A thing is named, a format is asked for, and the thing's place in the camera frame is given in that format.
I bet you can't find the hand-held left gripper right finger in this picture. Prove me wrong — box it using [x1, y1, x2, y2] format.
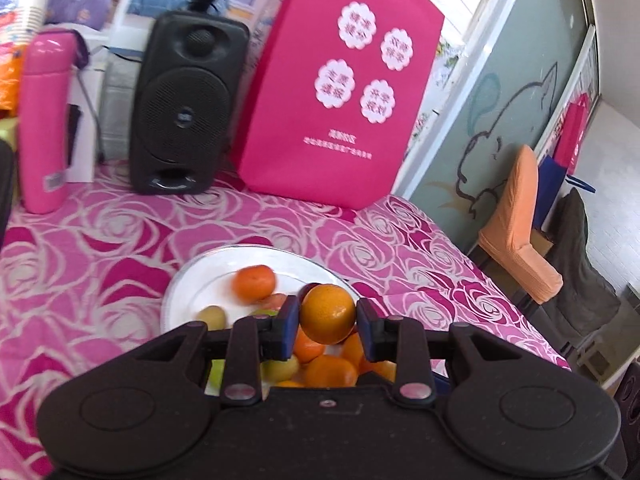
[356, 299, 521, 407]

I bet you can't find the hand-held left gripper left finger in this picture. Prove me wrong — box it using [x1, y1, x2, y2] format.
[125, 296, 300, 407]

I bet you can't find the small tangerine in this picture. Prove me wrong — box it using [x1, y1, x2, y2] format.
[341, 332, 365, 368]
[292, 327, 326, 364]

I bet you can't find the large orange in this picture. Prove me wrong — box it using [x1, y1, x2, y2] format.
[305, 355, 359, 387]
[300, 284, 357, 345]

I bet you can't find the yellow orange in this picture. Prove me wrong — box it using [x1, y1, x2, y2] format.
[370, 360, 397, 384]

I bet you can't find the bumpy tangerine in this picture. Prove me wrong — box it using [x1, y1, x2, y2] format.
[232, 265, 277, 303]

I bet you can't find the brown kiwi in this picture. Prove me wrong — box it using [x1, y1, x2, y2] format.
[196, 306, 227, 331]

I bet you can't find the white plate with dark rim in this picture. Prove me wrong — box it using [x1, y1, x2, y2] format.
[161, 244, 361, 396]

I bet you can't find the pink tote bag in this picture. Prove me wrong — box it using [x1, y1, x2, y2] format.
[231, 0, 446, 211]

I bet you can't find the orange covered chair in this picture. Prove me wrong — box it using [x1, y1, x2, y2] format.
[478, 144, 564, 305]

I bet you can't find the pink rose-patterned tablecloth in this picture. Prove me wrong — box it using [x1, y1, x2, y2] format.
[0, 160, 571, 480]

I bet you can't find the dark grey covered chair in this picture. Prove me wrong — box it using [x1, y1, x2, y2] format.
[537, 187, 623, 356]

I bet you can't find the blue bag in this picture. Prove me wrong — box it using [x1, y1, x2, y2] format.
[532, 155, 596, 231]

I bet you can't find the black speaker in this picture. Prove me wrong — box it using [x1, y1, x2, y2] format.
[129, 10, 251, 196]

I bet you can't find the glass door with cartoon drawing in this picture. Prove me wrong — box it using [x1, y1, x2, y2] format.
[407, 0, 601, 256]

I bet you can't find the hanging pink bag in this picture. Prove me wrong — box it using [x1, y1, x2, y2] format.
[550, 97, 591, 171]

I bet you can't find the dark blurred object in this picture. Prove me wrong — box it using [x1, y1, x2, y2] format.
[0, 152, 16, 241]

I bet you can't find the pink thermos bottle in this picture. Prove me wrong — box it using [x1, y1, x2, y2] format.
[17, 30, 78, 215]

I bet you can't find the green shoe box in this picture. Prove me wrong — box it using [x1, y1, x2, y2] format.
[0, 117, 21, 153]

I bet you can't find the orange paper cup packet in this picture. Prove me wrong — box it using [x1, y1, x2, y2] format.
[0, 0, 56, 111]

